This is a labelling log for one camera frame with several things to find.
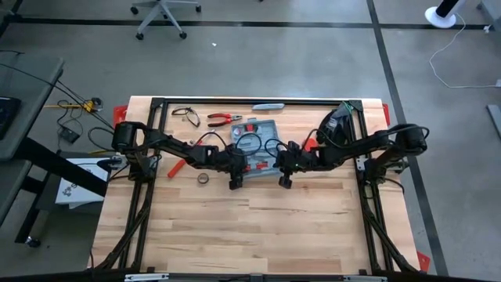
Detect large grey side table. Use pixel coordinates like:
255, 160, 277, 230
0, 52, 66, 162

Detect silver frame bracket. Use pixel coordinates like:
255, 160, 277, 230
343, 275, 388, 282
124, 273, 170, 282

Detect red-handled screwdriver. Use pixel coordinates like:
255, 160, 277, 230
167, 139, 205, 179

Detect small grey side table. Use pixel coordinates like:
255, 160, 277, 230
0, 158, 33, 228

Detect black keyboard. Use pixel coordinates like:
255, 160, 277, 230
0, 96, 23, 141

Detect black right camera cable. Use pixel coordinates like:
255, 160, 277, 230
265, 138, 290, 158

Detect grey floor plate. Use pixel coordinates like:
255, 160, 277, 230
486, 103, 501, 139

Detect white floor cable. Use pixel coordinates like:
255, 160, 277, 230
429, 13, 501, 89

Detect red-handled pliers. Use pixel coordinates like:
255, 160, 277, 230
206, 112, 243, 128

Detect white round floor stand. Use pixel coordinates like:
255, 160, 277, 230
424, 0, 467, 29

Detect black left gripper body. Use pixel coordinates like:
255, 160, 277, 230
221, 145, 250, 175

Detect black desk leg frame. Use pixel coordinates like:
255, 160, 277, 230
14, 136, 109, 248

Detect silver arm base bracket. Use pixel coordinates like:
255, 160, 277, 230
110, 155, 129, 170

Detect black left camera cable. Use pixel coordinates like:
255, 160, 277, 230
233, 132, 263, 157

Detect black right forearm cable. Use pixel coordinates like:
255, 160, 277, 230
301, 128, 328, 152

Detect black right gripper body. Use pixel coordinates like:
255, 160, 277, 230
276, 143, 305, 175

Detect black work gloves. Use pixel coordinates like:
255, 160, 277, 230
315, 102, 355, 146

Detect black power adapter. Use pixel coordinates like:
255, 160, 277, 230
58, 127, 81, 144

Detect clear safety glasses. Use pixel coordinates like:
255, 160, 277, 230
171, 106, 201, 128

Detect grey plastic tool case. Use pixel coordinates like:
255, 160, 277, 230
229, 118, 283, 180

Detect black camera cable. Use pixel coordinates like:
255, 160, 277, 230
233, 132, 263, 157
265, 138, 290, 158

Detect office chair base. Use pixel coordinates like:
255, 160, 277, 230
130, 0, 203, 41

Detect yellow extension cable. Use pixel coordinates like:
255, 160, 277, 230
43, 99, 103, 114

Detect black metal rig frame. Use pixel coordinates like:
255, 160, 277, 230
92, 96, 424, 277

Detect white printed box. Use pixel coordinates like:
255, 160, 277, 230
54, 157, 110, 209

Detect grey furniture corner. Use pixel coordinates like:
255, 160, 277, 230
476, 0, 501, 31

